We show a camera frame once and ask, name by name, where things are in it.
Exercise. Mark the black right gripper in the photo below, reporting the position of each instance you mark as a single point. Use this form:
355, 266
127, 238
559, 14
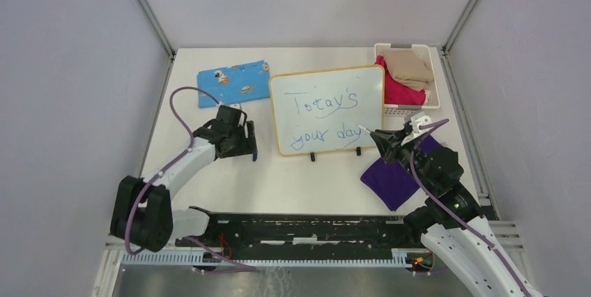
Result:
389, 141

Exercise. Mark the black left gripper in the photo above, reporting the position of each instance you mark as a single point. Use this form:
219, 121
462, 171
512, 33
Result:
248, 145

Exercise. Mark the yellow framed whiteboard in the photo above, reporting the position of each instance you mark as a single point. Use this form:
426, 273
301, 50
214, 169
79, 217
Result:
319, 111

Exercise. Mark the white whiteboard marker pen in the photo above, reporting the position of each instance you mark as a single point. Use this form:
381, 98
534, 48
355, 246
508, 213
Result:
364, 129

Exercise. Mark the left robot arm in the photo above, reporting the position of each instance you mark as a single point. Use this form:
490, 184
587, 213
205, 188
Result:
142, 213

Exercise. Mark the purple cloth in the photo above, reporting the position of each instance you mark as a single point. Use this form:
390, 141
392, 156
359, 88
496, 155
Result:
395, 183

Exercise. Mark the red cloth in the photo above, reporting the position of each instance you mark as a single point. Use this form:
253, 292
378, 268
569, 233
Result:
396, 93

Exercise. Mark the blue cartoon cloth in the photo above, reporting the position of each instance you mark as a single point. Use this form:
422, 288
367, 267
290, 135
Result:
236, 84

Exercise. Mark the white plastic basket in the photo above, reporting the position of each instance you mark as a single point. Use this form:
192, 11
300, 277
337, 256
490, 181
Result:
423, 52

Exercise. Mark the beige cloth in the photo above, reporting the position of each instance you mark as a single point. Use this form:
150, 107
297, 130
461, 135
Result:
406, 68

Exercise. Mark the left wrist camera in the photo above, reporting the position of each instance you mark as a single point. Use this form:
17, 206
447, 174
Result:
234, 106

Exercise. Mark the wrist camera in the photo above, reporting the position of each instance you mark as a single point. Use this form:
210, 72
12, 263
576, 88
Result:
418, 123
234, 106

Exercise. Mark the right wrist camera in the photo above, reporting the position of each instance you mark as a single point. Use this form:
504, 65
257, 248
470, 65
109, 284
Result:
418, 123

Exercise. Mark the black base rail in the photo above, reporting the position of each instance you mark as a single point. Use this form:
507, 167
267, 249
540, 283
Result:
253, 236

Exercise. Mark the white slotted cable duct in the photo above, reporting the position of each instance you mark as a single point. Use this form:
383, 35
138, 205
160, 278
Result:
201, 258

